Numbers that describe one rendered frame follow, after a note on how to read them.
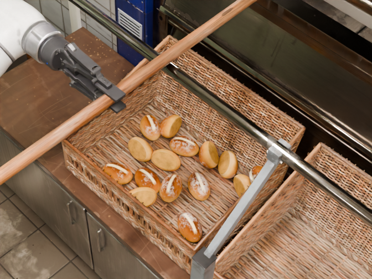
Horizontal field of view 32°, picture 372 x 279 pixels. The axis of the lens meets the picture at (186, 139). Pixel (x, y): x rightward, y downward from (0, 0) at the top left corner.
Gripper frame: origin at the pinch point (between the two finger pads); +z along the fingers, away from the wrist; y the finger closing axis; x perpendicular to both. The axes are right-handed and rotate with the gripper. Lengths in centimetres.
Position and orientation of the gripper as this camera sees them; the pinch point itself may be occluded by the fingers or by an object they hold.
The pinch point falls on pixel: (110, 95)
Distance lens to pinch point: 147.0
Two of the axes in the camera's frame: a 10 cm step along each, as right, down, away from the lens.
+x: -6.9, 5.5, -4.7
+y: -0.5, 6.1, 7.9
